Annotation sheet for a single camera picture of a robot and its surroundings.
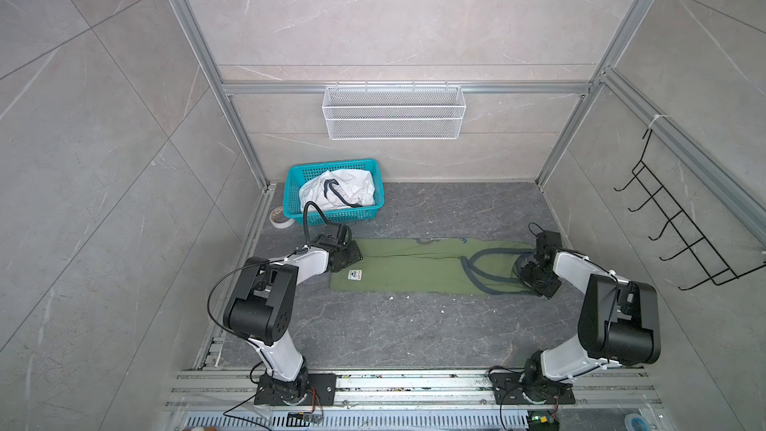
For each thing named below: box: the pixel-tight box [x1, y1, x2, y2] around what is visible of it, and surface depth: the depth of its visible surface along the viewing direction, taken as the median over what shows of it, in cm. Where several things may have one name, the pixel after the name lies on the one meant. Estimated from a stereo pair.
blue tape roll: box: [624, 413, 651, 431], surface depth 71 cm
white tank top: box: [299, 168, 377, 211], surface depth 113 cm
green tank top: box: [330, 237, 536, 297], surface depth 95 cm
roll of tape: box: [269, 205, 296, 230], surface depth 109 cm
